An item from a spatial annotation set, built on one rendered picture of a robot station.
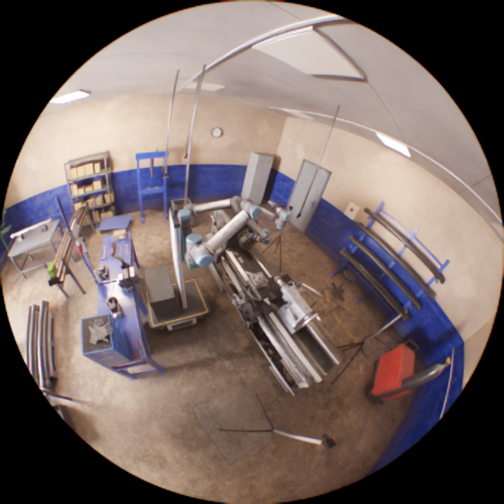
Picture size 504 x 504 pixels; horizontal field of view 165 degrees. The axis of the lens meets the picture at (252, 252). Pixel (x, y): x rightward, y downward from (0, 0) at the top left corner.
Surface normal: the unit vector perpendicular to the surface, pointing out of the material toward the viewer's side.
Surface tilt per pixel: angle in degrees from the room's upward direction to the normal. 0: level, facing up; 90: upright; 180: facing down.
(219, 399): 0
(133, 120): 90
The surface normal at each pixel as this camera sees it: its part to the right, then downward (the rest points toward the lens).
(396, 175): -0.84, 0.19
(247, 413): 0.22, -0.74
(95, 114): 0.50, 0.64
